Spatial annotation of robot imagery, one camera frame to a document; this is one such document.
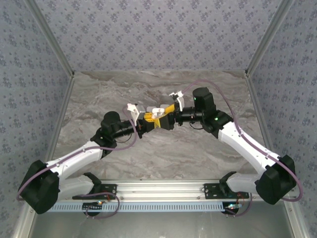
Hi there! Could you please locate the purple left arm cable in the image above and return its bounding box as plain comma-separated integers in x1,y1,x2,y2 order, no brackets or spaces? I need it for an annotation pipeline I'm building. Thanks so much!
16,108,138,219

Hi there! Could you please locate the small black circuit board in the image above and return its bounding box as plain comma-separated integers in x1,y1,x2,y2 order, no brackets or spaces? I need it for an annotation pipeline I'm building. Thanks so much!
224,203,242,214
82,202,104,211

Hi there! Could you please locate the aluminium table side rail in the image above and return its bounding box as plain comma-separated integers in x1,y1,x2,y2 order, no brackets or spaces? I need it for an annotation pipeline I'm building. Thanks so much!
245,73,277,159
47,74,75,162

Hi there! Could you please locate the wide aluminium mounting rail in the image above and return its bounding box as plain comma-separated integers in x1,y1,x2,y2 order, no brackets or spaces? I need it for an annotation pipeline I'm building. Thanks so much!
58,180,261,202

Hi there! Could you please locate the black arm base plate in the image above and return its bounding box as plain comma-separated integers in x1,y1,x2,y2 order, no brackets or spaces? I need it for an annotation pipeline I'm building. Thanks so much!
203,182,250,200
72,183,118,200

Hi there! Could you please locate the grey metal lower panel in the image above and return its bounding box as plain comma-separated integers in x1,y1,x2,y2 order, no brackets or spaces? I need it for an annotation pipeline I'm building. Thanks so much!
27,202,297,238

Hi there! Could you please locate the slotted pale cable duct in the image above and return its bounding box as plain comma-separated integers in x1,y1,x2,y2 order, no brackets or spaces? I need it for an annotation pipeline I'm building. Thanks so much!
53,202,226,213

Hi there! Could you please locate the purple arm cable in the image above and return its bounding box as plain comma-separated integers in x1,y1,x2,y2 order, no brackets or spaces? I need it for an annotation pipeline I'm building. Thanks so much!
16,108,138,219
180,79,303,218

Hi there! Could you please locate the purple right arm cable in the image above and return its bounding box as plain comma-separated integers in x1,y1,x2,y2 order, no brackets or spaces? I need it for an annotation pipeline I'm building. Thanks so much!
180,79,303,218

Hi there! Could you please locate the aluminium lower frame post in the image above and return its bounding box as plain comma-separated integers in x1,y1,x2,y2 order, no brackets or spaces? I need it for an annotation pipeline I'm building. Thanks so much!
283,199,312,238
11,200,38,238

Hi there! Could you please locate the aluminium corner post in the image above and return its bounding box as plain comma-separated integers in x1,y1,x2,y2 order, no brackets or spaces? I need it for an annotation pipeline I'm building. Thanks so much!
24,0,76,79
244,0,297,78

